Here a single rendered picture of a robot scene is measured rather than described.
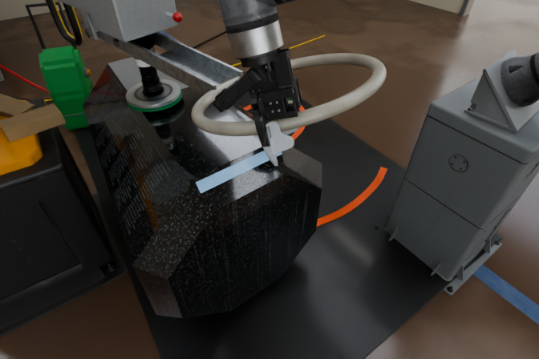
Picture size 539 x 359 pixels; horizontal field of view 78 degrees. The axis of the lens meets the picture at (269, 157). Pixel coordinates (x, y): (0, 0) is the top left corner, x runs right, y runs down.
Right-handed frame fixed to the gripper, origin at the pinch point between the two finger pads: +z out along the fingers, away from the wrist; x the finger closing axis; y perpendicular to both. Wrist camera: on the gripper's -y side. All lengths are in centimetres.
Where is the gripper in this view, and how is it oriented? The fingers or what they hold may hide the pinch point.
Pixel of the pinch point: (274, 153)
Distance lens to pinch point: 68.1
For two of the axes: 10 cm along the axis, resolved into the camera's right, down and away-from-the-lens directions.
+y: 9.5, -1.1, -2.9
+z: 2.4, 8.6, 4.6
